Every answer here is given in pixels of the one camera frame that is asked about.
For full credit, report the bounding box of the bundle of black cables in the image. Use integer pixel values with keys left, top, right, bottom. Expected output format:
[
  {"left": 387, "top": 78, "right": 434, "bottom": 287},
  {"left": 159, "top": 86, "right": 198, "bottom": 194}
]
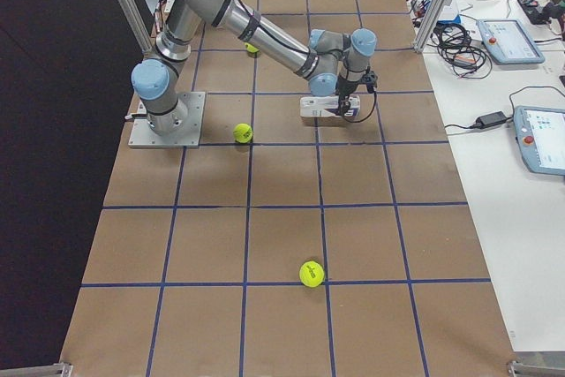
[{"left": 431, "top": 23, "right": 493, "bottom": 80}]

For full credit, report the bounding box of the teach pendant tablet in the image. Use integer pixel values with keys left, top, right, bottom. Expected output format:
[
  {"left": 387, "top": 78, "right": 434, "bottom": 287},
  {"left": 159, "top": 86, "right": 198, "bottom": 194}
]
[
  {"left": 477, "top": 19, "right": 545, "bottom": 65},
  {"left": 513, "top": 106, "right": 565, "bottom": 176}
]

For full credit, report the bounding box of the white tennis ball can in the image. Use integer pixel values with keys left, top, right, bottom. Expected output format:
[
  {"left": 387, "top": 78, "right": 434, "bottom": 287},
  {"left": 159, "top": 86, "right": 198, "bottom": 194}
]
[{"left": 299, "top": 95, "right": 361, "bottom": 118}]

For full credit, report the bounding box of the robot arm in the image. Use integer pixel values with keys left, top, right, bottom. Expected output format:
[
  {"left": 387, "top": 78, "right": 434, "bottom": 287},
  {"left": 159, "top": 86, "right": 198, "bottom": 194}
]
[{"left": 127, "top": 0, "right": 377, "bottom": 148}]

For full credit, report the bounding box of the centre tennis ball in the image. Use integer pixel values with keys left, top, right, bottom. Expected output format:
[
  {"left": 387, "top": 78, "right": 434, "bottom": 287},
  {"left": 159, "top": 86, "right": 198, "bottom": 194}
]
[{"left": 245, "top": 42, "right": 260, "bottom": 57}]

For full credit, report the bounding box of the tennis ball near base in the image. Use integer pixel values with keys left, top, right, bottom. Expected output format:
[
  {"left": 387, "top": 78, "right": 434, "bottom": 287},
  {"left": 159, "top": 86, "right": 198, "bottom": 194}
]
[{"left": 232, "top": 123, "right": 253, "bottom": 144}]

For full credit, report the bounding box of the teach pendant tablet far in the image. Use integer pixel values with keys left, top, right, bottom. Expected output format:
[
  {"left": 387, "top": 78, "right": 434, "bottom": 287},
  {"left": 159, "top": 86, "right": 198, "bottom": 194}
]
[{"left": 477, "top": 19, "right": 545, "bottom": 65}]

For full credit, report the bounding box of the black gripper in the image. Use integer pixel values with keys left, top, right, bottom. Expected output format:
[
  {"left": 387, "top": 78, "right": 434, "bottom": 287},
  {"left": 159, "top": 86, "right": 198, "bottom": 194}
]
[{"left": 336, "top": 90, "right": 361, "bottom": 117}]

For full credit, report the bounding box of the black power adapter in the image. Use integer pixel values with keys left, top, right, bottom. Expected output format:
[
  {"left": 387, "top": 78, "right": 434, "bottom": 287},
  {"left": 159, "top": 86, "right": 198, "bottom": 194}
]
[{"left": 473, "top": 111, "right": 509, "bottom": 130}]

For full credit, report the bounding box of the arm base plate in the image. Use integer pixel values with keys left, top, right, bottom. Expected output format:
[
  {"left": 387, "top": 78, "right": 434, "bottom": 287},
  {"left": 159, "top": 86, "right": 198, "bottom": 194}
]
[{"left": 128, "top": 91, "right": 206, "bottom": 148}]

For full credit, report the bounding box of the teach pendant tablet near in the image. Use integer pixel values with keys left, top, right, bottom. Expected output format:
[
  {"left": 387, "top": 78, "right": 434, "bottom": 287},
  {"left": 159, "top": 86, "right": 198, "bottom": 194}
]
[{"left": 513, "top": 106, "right": 565, "bottom": 176}]

